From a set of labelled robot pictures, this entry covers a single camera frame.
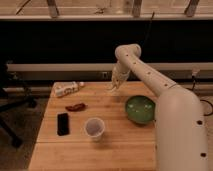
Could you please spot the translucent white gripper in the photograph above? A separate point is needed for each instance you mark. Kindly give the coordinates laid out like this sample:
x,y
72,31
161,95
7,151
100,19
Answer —
x,y
119,75

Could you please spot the white sponge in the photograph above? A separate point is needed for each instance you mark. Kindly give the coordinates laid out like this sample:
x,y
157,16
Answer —
x,y
111,88

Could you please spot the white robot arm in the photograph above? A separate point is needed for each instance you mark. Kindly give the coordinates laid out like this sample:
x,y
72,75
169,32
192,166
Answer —
x,y
181,136

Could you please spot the green ceramic bowl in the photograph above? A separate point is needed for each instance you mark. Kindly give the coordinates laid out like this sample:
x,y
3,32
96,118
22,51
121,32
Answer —
x,y
140,109

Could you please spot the dark red chili pepper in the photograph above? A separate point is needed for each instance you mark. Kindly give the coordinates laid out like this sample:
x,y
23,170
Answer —
x,y
76,107

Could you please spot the clear plastic cup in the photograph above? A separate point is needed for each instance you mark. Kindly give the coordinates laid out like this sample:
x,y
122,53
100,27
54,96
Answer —
x,y
94,128

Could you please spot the white crumpled plastic bottle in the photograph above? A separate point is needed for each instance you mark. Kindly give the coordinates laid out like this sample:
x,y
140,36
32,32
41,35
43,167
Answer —
x,y
69,88

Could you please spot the wooden table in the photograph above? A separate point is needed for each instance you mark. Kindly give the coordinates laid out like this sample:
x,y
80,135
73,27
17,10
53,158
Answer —
x,y
124,146

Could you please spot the thin black leaning rod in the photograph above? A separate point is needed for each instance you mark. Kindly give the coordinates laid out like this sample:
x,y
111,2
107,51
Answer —
x,y
148,29

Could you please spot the black rectangular phone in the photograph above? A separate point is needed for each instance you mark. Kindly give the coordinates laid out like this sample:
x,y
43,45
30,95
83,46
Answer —
x,y
62,124

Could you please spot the black office chair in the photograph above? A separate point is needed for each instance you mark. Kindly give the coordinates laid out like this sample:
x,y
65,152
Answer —
x,y
5,78

